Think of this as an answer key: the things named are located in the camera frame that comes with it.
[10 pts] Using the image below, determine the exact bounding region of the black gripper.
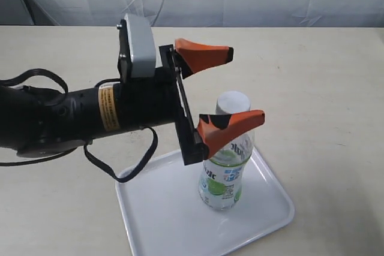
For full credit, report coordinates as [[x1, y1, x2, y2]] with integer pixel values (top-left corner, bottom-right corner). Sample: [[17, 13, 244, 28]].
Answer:
[[118, 38, 265, 165]]

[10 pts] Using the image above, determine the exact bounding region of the clear plastic bottle green label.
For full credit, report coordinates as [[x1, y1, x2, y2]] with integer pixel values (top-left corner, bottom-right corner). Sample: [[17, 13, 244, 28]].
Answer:
[[197, 90, 256, 212]]

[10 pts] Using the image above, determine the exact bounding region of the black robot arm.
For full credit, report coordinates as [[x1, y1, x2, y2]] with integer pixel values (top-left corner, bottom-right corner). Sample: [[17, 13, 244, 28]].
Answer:
[[1, 38, 265, 165]]

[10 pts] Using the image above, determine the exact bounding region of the white rectangular plastic tray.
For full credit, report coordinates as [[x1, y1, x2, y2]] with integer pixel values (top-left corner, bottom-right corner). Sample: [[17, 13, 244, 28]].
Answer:
[[116, 150, 295, 255]]

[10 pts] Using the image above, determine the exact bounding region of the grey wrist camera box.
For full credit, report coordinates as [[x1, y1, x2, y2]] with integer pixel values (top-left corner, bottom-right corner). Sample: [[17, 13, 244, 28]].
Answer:
[[118, 14, 156, 83]]

